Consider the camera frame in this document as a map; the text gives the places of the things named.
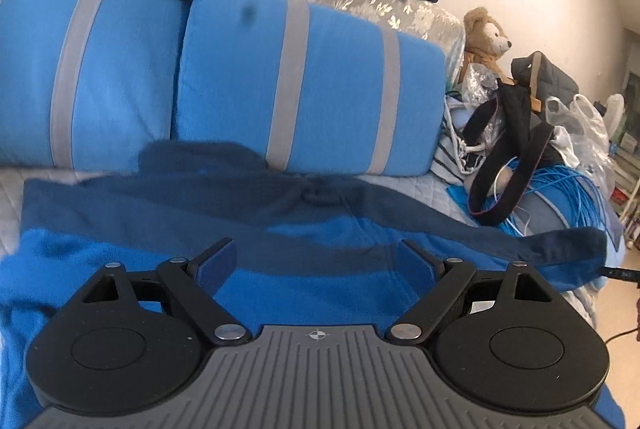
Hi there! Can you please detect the striped cloth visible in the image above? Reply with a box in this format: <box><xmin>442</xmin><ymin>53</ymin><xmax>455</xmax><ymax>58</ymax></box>
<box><xmin>432</xmin><ymin>106</ymin><xmax>490</xmax><ymax>188</ymax></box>

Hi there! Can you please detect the white shelf unit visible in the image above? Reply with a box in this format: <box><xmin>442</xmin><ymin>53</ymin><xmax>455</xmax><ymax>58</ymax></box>
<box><xmin>607</xmin><ymin>71</ymin><xmax>640</xmax><ymax>251</ymax></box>

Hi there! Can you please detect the black strap bag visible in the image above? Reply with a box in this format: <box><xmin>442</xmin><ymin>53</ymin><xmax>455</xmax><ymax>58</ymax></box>
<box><xmin>462</xmin><ymin>79</ymin><xmax>567</xmax><ymax>226</ymax></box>

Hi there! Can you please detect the blue cable coil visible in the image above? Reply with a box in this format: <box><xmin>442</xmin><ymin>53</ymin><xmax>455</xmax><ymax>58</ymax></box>
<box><xmin>447</xmin><ymin>163</ymin><xmax>622</xmax><ymax>241</ymax></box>

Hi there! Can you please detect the brown teddy bear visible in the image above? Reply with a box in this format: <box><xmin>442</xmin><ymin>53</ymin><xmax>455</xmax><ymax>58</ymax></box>
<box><xmin>457</xmin><ymin>7</ymin><xmax>516</xmax><ymax>84</ymax></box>

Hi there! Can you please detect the clear plastic bag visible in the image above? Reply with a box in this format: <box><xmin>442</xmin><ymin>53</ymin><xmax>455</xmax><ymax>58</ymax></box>
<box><xmin>460</xmin><ymin>63</ymin><xmax>503</xmax><ymax>144</ymax></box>

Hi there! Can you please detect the white plastic bag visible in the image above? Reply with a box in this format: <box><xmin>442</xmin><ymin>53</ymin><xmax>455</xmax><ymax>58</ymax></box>
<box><xmin>544</xmin><ymin>93</ymin><xmax>617</xmax><ymax>206</ymax></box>

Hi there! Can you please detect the blue grey-striped pillow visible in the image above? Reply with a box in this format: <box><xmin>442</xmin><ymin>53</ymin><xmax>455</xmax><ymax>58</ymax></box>
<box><xmin>0</xmin><ymin>0</ymin><xmax>191</xmax><ymax>170</ymax></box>
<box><xmin>172</xmin><ymin>0</ymin><xmax>447</xmax><ymax>178</ymax></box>

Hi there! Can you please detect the grey bag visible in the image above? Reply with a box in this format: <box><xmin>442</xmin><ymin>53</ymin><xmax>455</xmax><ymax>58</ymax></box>
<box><xmin>511</xmin><ymin>51</ymin><xmax>581</xmax><ymax>130</ymax></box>

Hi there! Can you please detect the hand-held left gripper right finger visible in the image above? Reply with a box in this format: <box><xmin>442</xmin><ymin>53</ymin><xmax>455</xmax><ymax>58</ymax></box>
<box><xmin>385</xmin><ymin>239</ymin><xmax>553</xmax><ymax>345</ymax></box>

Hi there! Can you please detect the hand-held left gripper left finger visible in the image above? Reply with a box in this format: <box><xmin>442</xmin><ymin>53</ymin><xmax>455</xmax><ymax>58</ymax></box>
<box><xmin>82</xmin><ymin>237</ymin><xmax>251</xmax><ymax>344</ymax></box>

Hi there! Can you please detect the black cable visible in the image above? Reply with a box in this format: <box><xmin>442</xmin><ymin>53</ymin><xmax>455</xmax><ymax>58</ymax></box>
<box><xmin>597</xmin><ymin>266</ymin><xmax>640</xmax><ymax>346</ymax></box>

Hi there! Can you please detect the blue fleece zip jacket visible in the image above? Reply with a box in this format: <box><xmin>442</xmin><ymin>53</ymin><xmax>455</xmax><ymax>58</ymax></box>
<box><xmin>0</xmin><ymin>141</ymin><xmax>626</xmax><ymax>429</ymax></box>

